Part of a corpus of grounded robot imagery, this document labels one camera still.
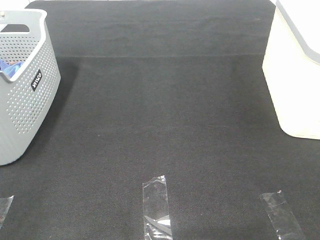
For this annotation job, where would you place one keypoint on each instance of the right clear tape strip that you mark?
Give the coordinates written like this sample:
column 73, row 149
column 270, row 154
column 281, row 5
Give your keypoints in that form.
column 281, row 216

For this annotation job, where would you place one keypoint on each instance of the clear tape strip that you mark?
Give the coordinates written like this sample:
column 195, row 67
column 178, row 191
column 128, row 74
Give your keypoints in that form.
column 281, row 216
column 5, row 203
column 156, row 216

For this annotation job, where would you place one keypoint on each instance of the blue cloth in basket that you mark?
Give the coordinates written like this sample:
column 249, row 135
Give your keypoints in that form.
column 10, row 68

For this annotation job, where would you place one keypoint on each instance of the grey perforated laundry basket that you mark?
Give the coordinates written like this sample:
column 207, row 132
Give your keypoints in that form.
column 27, row 95

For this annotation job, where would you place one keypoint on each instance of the middle clear tape strip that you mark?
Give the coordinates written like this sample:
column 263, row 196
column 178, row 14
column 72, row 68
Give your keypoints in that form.
column 156, row 216

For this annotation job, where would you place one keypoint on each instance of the cream white laundry basket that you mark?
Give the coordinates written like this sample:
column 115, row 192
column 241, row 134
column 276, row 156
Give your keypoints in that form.
column 291, row 66

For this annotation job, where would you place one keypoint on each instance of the left clear tape strip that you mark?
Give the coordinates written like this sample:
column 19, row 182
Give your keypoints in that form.
column 5, row 203

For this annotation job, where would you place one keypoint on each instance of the black table mat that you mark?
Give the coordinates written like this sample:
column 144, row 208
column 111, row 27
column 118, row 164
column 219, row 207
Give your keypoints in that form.
column 151, row 88

